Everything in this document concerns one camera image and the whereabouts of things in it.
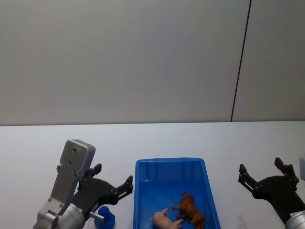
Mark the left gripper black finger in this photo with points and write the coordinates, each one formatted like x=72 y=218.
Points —
x=94 y=170
x=126 y=186

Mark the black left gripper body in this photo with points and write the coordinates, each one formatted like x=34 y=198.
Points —
x=100 y=190

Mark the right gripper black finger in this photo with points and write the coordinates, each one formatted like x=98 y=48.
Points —
x=246 y=179
x=288 y=170

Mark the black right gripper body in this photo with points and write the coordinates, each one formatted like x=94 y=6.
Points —
x=278 y=190

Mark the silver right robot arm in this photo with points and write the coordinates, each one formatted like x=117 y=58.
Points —
x=297 y=220

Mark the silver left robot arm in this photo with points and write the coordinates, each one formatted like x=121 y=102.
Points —
x=71 y=162

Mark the small blue toy figure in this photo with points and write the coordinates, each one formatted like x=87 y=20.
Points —
x=107 y=218

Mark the blue plastic bin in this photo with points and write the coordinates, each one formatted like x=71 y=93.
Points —
x=162 y=181

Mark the pink toy pig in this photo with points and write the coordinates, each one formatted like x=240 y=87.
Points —
x=162 y=219

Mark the brown toy animal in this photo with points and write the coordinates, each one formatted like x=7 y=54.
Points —
x=190 y=210

